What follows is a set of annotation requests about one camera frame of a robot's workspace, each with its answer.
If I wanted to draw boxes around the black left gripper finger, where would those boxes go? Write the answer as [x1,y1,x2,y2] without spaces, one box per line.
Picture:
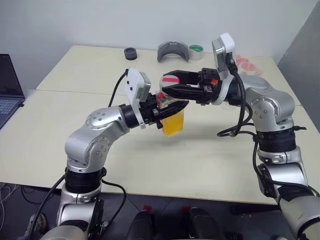
[159,99,190,124]

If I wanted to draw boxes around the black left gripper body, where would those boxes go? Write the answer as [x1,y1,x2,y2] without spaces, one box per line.
[139,93,165,130]

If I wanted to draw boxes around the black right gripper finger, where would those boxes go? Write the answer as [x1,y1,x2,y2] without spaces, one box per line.
[161,70,201,86]
[161,85,214,103]

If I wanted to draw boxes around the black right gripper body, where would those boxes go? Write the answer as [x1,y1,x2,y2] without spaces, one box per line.
[195,67,221,106]

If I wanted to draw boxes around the clear bottle with orange drink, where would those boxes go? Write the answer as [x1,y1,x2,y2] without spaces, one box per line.
[155,89,187,138]

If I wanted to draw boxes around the white bottle cap red stripe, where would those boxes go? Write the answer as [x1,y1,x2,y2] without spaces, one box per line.
[159,74,181,88]

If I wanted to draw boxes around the green white tape roll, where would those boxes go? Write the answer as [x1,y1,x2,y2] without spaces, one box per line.
[188,44,205,61]

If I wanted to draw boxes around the grey curved plastic shell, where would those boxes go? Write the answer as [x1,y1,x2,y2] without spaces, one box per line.
[156,41,190,63]

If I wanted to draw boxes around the black round cap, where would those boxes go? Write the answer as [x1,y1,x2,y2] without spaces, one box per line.
[123,46,139,61]

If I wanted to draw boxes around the grey partition panel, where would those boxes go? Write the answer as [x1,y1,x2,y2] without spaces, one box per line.
[276,0,320,106]

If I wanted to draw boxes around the dark rounded shape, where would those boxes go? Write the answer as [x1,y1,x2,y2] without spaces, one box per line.
[186,206,214,240]
[130,210,154,240]

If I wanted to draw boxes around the dark laptop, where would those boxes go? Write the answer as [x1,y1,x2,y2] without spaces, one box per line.
[0,53,26,130]

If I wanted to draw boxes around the grey brown rounded object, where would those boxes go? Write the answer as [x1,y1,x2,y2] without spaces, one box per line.
[27,212,48,235]

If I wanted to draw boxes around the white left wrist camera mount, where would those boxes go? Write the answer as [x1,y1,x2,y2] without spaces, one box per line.
[124,67,153,130]

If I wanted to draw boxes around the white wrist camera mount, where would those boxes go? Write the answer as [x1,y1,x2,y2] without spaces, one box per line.
[211,32,236,106]
[124,67,153,130]

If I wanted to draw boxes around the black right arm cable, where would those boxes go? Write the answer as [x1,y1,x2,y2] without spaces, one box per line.
[216,52,320,201]

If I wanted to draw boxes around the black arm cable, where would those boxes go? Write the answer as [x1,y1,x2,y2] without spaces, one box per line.
[216,52,320,201]
[23,69,130,240]

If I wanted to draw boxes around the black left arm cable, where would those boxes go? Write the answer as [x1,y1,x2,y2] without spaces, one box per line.
[23,69,130,240]

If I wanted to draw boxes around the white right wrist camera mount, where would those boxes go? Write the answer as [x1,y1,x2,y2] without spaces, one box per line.
[211,32,236,106]

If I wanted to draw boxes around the white floor cable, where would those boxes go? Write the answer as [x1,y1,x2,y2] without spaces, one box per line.
[0,183,16,214]

